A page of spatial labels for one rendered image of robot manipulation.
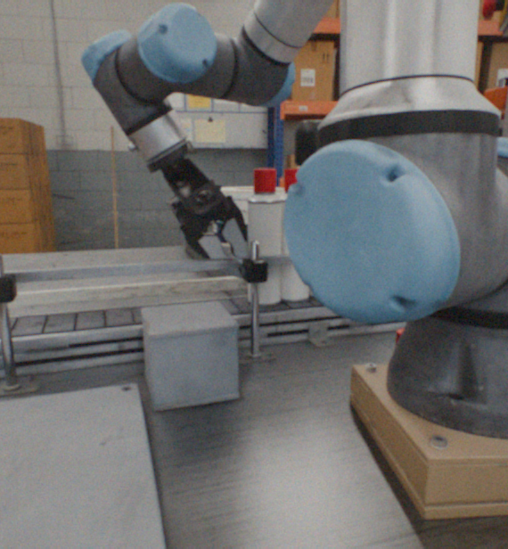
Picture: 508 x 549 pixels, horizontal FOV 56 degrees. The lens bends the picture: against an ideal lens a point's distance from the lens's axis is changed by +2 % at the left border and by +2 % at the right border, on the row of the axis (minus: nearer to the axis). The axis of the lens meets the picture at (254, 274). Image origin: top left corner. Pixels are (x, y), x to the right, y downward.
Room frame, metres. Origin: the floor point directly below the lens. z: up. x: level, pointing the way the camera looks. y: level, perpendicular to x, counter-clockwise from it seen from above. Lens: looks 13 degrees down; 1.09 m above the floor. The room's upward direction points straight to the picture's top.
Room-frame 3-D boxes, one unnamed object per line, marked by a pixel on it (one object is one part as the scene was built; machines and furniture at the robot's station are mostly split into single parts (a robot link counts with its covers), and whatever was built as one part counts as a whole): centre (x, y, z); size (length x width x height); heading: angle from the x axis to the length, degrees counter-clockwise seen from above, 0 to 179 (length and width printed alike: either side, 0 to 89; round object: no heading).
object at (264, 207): (0.71, -0.02, 0.98); 0.05 x 0.05 x 0.20
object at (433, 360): (0.42, -0.21, 0.92); 0.15 x 0.15 x 0.10
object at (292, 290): (0.74, -0.06, 0.98); 0.05 x 0.05 x 0.20
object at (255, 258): (0.63, 0.01, 0.91); 0.07 x 0.03 x 0.16; 18
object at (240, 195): (1.31, 0.01, 0.95); 0.20 x 0.20 x 0.14
